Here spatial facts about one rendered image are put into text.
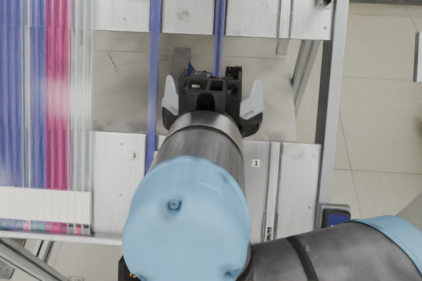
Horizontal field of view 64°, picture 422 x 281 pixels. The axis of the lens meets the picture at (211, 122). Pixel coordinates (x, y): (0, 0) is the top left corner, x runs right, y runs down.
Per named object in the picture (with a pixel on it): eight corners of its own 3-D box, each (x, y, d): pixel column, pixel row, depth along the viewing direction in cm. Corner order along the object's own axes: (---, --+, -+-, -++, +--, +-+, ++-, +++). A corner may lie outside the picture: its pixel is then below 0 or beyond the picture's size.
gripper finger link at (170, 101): (166, 67, 51) (198, 80, 43) (167, 105, 53) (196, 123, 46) (147, 69, 49) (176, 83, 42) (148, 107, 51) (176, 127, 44)
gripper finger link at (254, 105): (283, 76, 48) (247, 86, 41) (279, 115, 50) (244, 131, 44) (264, 72, 50) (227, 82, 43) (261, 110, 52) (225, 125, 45)
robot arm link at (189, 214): (129, 321, 21) (96, 202, 18) (164, 213, 31) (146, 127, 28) (259, 317, 20) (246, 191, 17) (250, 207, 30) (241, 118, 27)
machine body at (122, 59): (266, 228, 136) (297, 142, 87) (97, 216, 139) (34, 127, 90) (263, 106, 176) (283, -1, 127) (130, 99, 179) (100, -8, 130)
